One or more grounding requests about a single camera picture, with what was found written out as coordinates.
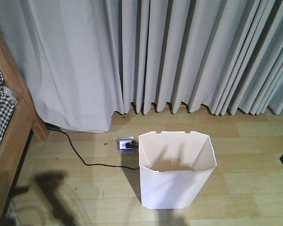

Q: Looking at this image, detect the floor power socket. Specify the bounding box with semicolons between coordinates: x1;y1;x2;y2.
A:
116;137;135;154

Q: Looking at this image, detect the grey round rug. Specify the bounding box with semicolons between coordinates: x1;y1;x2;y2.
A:
3;201;20;226

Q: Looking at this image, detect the wooden bed frame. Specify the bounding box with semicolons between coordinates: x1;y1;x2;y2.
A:
0;31;49;218

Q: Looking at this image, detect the white plastic trash bin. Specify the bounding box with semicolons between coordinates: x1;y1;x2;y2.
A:
139;131;217;209

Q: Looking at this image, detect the grey pleated curtain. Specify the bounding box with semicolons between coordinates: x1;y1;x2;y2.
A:
106;0;283;116

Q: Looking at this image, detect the black socket power cord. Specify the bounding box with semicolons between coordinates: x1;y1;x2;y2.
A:
47;126;140;170

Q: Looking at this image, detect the white cloth covered object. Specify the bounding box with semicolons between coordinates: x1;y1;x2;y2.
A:
0;0;123;132

